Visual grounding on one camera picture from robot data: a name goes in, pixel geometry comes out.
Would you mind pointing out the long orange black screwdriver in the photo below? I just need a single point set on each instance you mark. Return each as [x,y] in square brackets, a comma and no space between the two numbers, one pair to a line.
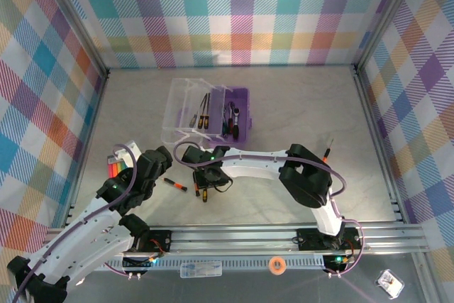
[196,192]

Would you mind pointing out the pack of coloured highlighters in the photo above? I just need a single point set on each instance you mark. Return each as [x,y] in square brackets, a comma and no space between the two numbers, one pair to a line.
[115,169]

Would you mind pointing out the small orange black screwdriver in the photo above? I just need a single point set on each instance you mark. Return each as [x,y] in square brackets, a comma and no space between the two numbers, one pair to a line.
[325,157]
[176,184]

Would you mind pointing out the purple toolbox with clear lid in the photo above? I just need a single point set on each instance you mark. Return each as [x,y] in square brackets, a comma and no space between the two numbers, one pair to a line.
[243,129]

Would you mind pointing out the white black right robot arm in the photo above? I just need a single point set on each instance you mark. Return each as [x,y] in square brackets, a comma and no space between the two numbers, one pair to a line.
[255,166]

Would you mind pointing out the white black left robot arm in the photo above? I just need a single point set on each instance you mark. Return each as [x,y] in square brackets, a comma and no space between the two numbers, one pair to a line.
[71,246]

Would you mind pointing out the black left controller board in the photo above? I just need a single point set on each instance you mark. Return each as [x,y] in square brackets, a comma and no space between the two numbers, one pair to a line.
[136,264]

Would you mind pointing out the black controller board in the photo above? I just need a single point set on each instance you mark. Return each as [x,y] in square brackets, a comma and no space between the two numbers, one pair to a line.
[136,264]
[333,262]

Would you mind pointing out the clear plastic label plate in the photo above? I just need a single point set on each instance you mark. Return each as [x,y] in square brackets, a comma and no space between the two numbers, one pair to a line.
[201,269]

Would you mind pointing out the orange tape roll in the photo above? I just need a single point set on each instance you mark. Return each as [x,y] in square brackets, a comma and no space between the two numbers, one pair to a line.
[277,265]

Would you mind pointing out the black right controller board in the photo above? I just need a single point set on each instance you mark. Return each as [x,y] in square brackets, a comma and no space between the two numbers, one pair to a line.
[333,262]

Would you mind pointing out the small clear plastic case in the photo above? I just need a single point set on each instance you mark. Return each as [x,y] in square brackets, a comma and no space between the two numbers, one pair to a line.
[390,283]

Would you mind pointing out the aluminium left side rail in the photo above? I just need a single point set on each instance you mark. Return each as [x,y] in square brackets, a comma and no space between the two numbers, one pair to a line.
[87,143]

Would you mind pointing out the aluminium mounting rail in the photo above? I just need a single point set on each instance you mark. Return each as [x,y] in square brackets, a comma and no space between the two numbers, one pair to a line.
[230,239]

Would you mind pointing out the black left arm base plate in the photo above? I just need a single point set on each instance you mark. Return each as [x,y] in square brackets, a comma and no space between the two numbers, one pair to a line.
[161,239]

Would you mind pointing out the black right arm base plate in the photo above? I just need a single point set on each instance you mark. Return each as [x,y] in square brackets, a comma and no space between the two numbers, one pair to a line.
[308,239]

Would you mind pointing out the aluminium left corner post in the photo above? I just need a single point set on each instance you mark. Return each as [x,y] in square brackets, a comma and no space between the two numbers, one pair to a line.
[72,19]

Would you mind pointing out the aluminium corner post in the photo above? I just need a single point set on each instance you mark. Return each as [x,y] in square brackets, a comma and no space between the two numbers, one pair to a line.
[386,15]
[72,19]

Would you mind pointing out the aluminium right side rail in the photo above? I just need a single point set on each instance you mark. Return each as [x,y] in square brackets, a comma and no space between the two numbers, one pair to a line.
[377,140]

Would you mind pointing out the aluminium right corner post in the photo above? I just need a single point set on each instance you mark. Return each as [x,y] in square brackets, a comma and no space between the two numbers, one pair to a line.
[386,15]

